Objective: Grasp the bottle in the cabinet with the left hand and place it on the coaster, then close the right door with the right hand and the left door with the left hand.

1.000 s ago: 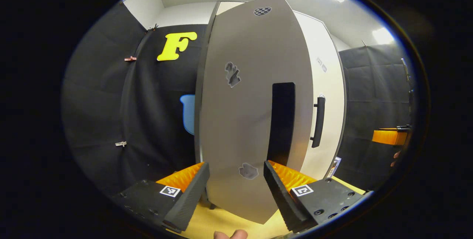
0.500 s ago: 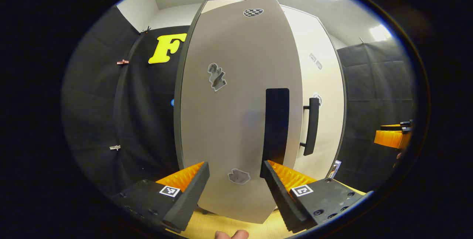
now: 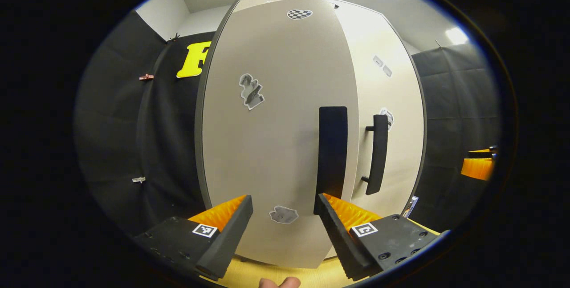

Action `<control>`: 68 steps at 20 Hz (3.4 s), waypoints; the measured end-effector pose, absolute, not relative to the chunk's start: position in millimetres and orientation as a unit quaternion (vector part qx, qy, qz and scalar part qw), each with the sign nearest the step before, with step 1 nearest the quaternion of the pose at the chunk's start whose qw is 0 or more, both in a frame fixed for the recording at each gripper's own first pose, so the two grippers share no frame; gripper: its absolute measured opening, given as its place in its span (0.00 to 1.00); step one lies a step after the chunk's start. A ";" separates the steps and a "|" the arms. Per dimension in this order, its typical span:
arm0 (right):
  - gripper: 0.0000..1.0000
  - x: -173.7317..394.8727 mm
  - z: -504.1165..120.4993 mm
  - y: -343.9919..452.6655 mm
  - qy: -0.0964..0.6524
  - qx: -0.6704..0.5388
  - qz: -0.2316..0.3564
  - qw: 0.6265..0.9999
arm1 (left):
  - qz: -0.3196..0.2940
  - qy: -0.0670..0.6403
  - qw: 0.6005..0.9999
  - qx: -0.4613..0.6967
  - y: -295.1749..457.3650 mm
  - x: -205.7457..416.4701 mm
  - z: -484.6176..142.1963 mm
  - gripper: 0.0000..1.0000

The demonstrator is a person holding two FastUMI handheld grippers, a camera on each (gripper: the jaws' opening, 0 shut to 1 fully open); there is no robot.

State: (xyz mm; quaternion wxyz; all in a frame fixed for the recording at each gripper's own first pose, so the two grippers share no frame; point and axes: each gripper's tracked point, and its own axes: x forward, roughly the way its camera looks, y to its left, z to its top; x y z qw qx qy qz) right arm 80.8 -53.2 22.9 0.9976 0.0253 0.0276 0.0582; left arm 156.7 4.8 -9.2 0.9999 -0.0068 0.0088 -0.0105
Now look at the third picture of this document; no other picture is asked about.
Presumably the wide black door handle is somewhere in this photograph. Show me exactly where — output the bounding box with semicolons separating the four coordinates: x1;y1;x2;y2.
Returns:
313;106;348;215

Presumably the small printed card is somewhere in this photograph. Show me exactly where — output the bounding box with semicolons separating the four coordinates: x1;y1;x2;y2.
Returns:
403;196;419;218

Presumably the slim black door handle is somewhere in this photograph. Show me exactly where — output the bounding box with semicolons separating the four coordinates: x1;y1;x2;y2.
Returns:
361;114;389;195

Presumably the white cabinet door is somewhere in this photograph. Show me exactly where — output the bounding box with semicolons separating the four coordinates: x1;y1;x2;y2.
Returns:
195;0;360;268
332;0;427;217

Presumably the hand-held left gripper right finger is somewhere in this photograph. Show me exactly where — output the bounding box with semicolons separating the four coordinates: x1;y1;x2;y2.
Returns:
318;193;441;281

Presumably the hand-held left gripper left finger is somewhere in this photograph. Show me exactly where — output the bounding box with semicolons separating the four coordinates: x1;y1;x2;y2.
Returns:
134;195;254;280

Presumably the black backdrop cloth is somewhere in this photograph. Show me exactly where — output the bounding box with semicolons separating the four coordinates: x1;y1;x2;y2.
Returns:
76;10;214;239
410;43;501;233

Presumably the small ceiling light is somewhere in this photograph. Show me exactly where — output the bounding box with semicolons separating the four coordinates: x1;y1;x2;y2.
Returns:
445;27;469;45

